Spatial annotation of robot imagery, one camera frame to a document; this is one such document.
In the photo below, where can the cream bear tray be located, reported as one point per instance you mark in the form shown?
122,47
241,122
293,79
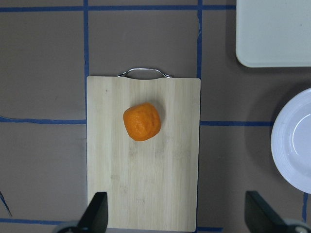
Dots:
273,33

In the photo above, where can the orange fruit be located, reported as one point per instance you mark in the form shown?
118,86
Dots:
142,121

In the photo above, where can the white round plate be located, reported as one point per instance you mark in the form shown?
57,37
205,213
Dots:
291,141

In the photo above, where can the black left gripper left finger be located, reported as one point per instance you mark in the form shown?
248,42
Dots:
95,217

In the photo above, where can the bamboo cutting board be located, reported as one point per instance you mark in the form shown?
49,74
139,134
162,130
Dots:
152,184

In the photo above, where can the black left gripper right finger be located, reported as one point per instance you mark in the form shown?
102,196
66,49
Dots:
260,217

